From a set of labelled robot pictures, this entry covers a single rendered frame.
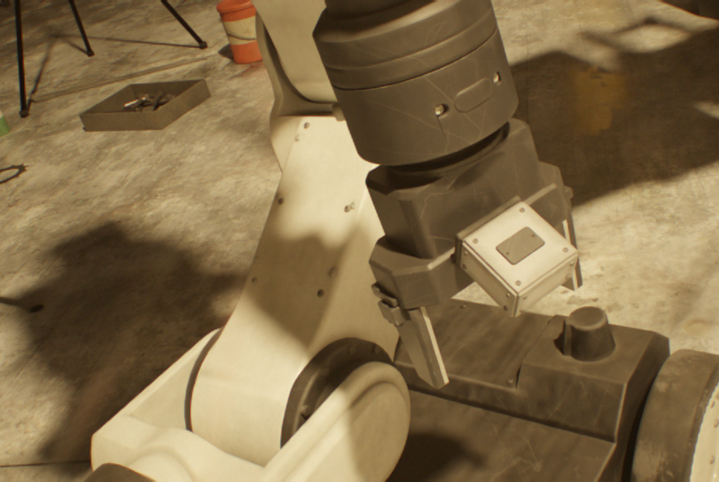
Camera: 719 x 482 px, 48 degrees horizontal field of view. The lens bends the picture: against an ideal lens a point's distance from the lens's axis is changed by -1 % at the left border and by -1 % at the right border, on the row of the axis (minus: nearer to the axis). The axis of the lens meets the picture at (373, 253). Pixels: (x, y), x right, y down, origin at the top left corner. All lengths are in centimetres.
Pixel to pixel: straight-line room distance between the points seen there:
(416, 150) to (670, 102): 149
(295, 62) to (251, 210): 107
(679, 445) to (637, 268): 58
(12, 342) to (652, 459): 123
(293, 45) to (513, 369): 38
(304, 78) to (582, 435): 42
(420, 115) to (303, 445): 31
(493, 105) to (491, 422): 48
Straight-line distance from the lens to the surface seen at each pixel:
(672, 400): 79
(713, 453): 93
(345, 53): 39
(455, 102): 39
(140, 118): 255
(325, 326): 67
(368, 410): 66
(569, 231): 49
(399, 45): 38
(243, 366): 69
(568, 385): 81
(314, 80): 75
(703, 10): 236
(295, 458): 61
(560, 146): 173
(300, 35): 72
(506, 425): 82
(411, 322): 45
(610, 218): 145
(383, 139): 40
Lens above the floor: 73
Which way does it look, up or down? 30 degrees down
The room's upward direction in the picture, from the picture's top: 16 degrees counter-clockwise
